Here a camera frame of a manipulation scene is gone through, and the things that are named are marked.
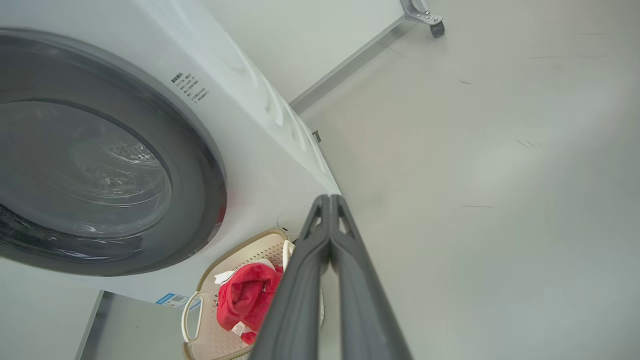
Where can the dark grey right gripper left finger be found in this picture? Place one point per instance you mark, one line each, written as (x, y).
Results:
(295, 300)

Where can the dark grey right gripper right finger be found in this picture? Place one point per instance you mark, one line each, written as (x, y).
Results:
(365, 310)

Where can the red jersey garment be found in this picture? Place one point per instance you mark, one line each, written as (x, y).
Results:
(245, 300)

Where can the dark round washing machine door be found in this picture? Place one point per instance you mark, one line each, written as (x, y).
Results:
(200, 165)

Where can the cream perforated laundry basket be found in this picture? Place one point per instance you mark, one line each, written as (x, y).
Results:
(215, 330)

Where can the white washing machine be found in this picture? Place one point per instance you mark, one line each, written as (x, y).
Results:
(250, 165)

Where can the blue energy label sticker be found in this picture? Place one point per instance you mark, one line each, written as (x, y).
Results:
(175, 300)

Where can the grey metal leg with caster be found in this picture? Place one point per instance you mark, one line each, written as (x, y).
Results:
(425, 17)

